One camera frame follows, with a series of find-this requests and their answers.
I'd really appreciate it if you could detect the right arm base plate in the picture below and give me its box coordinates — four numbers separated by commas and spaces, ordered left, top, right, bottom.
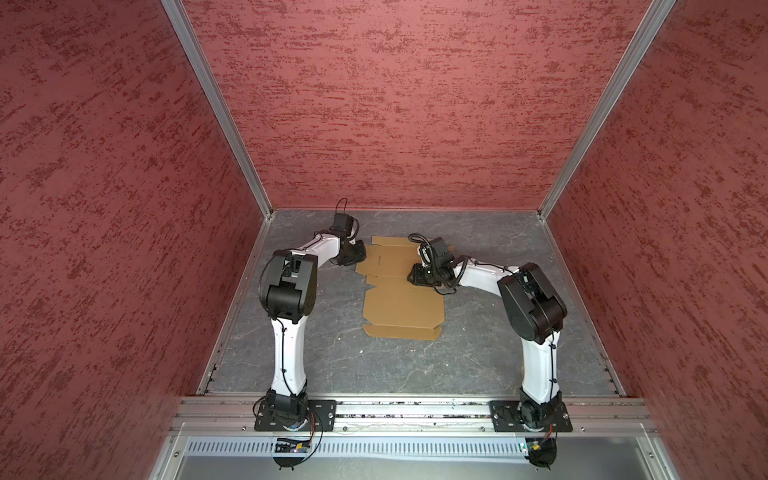
489, 397, 573, 434

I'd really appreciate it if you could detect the small circuit board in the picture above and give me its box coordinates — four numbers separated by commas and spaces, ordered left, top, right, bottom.
274, 438, 313, 455
526, 439, 549, 457

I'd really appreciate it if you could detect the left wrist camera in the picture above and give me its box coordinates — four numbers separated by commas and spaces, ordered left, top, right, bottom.
330, 213, 355, 238

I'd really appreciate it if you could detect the left aluminium corner post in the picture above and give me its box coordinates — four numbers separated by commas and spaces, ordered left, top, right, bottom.
161, 0, 274, 221

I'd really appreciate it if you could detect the aluminium front rail frame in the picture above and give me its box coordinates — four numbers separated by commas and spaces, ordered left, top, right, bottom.
150, 394, 678, 479

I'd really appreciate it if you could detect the right aluminium corner post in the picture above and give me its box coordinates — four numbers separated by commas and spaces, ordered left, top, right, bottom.
537, 0, 676, 223

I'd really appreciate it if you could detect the brown cardboard box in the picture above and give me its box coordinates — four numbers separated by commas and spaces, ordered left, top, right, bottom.
356, 236, 445, 341

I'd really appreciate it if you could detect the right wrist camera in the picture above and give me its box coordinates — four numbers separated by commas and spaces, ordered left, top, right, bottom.
427, 237, 455, 267

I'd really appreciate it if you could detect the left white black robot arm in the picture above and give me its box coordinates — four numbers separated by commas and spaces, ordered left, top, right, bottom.
259, 231, 367, 430

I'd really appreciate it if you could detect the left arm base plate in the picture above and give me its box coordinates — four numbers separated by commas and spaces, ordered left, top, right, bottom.
252, 399, 338, 433

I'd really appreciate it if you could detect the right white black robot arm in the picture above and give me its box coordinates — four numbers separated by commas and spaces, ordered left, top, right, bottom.
407, 257, 567, 431

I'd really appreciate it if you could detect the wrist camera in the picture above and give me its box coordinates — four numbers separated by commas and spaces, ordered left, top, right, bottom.
330, 213, 355, 238
427, 237, 455, 267

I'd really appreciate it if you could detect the aluminium corner post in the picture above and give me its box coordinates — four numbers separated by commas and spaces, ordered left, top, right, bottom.
537, 0, 676, 223
161, 0, 274, 221

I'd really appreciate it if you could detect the left small circuit board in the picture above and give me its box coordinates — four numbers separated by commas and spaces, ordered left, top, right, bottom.
274, 438, 313, 455

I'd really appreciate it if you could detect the right small circuit board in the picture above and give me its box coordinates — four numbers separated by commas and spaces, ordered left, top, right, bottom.
526, 439, 549, 457

